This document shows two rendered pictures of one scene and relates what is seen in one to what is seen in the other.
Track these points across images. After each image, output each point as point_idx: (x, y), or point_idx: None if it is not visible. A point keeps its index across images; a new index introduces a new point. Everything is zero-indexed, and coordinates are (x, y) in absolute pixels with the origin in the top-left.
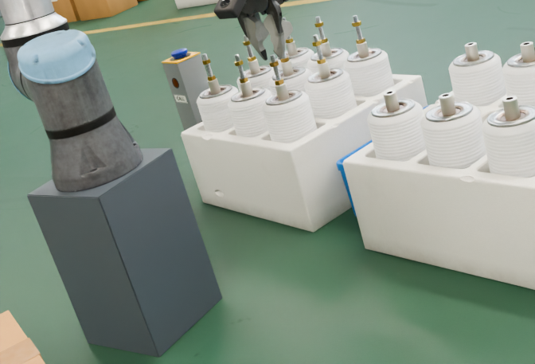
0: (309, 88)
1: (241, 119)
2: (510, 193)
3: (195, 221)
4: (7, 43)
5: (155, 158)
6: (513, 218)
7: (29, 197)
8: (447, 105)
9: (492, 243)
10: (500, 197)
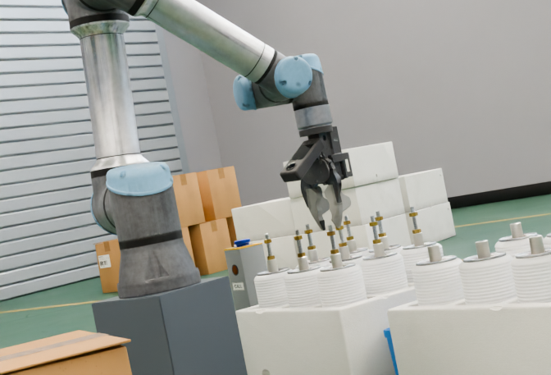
0: (363, 265)
1: (295, 290)
2: (533, 316)
3: (242, 351)
4: (96, 173)
5: (212, 280)
6: (535, 341)
7: (93, 306)
8: (482, 249)
9: (519, 372)
10: (524, 321)
